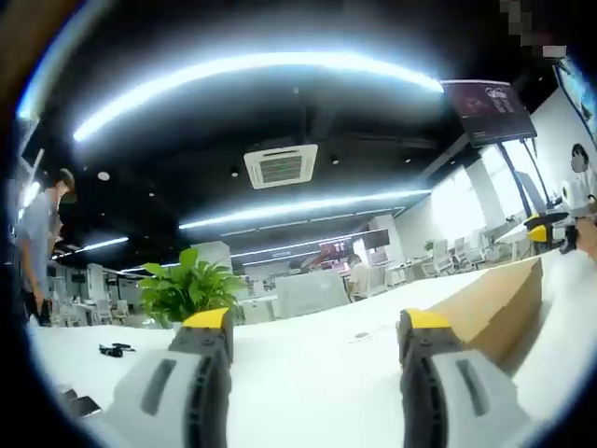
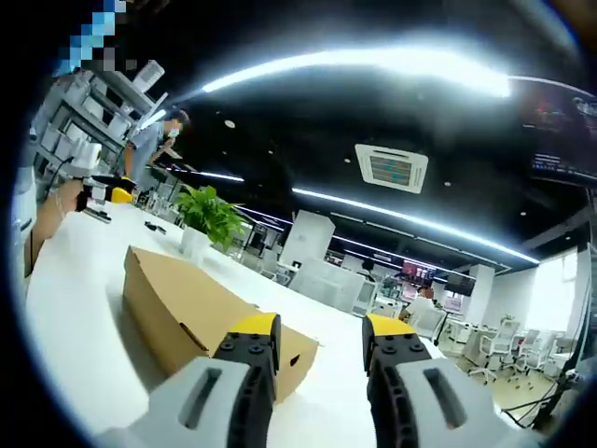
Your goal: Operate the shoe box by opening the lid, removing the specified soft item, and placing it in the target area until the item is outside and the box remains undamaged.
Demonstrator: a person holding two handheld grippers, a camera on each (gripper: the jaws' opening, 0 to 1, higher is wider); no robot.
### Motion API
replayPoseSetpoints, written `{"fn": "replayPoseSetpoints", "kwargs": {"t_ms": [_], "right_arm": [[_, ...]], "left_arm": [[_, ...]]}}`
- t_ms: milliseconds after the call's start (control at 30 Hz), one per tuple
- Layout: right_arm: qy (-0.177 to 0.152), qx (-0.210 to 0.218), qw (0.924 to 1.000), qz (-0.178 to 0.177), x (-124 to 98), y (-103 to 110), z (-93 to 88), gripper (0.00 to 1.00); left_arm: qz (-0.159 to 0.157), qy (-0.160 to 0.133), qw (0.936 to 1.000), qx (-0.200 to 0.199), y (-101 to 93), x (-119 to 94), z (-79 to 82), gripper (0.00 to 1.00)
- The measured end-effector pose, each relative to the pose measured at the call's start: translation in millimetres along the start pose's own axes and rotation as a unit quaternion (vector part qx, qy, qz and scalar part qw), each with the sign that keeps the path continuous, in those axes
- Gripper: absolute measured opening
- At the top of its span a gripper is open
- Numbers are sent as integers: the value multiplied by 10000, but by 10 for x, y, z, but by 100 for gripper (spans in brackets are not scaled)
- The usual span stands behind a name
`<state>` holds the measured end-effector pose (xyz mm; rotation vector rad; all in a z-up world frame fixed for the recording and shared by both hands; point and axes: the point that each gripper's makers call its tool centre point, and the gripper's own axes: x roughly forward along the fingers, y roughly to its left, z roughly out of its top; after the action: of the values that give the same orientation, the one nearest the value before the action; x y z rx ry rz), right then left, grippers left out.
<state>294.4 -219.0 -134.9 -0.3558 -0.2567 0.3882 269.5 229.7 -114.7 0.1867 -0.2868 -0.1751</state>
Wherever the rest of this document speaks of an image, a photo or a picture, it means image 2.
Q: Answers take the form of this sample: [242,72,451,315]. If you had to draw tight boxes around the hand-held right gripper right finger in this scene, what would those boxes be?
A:
[361,313,545,448]

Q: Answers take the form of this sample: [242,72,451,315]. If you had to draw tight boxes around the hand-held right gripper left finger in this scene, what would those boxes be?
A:
[95,313,283,448]

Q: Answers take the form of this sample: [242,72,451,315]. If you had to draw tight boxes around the brown cardboard shoe box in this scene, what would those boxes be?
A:
[122,245,320,403]

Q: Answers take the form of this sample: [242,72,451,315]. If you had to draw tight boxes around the person's left hand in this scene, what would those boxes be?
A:
[59,179,81,217]

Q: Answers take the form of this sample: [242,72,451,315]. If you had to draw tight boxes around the group of white storage bins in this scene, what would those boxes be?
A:
[36,83,132,160]

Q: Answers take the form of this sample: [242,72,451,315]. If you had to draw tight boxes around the group of white office chairs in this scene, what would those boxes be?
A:
[465,315,577,386]

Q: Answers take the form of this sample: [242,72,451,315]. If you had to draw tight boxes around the black screen stand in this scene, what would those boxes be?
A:
[534,260,597,430]

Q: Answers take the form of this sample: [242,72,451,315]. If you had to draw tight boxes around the short ceiling light strip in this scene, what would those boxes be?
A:
[138,106,169,132]

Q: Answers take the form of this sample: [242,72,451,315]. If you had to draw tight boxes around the grey metal storage shelf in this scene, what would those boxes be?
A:
[30,59,170,188]

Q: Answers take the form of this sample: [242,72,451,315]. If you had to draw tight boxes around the green potted plant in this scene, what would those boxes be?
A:
[173,185,247,265]

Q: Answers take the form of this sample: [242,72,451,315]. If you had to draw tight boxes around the white ribbed container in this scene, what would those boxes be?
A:
[132,59,165,92]

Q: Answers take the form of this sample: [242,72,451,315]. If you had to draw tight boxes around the red display screen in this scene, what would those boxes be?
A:
[402,259,434,282]

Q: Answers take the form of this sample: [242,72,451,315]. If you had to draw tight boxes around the long ceiling light strip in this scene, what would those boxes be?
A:
[200,46,513,99]
[170,166,541,266]

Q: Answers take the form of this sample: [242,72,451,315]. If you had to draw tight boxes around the white ceiling air conditioner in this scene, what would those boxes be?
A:
[354,143,429,195]

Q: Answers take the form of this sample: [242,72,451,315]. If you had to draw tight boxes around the large dark display screen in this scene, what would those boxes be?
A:
[510,77,597,188]

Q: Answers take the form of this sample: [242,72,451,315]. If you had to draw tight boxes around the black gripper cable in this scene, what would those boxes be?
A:
[46,156,76,200]

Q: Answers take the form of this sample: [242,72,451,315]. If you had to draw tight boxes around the black wall monitor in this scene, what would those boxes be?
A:
[444,273,478,297]

